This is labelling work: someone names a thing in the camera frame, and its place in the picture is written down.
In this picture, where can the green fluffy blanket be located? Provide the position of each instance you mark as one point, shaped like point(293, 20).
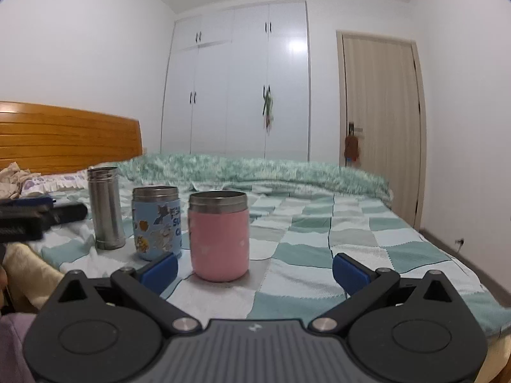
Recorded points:
point(259, 173)

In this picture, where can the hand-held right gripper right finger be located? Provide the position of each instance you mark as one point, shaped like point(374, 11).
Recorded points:
point(350, 273)

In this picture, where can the yellow cloth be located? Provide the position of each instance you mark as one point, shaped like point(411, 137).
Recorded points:
point(30, 275)

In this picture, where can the tall stainless steel cup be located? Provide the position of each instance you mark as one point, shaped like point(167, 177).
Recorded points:
point(106, 211)

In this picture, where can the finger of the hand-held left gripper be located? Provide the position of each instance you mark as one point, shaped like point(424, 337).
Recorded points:
point(70, 212)
point(32, 202)

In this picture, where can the white wardrobe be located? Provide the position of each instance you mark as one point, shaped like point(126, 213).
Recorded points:
point(235, 87)

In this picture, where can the beige door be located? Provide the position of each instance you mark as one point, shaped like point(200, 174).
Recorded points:
point(383, 119)

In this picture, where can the blue cartoon print cup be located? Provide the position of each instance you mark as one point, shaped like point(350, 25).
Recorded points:
point(157, 227)

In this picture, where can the brown hanging plush toy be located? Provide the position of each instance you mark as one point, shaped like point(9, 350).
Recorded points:
point(352, 145)

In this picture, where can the purple print ruffled pillow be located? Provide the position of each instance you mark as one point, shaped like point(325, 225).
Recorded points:
point(54, 181)

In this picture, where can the pink cup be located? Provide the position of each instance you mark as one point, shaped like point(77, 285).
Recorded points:
point(218, 243)

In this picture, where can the beige crumpled cloth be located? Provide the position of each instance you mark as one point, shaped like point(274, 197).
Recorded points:
point(14, 177)

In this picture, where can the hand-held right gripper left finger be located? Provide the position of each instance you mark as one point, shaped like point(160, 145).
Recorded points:
point(160, 272)

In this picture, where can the green checkered bedspread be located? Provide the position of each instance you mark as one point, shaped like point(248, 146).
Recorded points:
point(359, 239)

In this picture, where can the wooden headboard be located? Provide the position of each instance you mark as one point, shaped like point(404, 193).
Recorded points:
point(68, 139)

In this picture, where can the purple cloth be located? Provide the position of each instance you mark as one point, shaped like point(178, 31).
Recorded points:
point(14, 347)

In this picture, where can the green hanging toy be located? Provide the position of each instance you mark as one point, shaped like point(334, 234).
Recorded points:
point(268, 109)

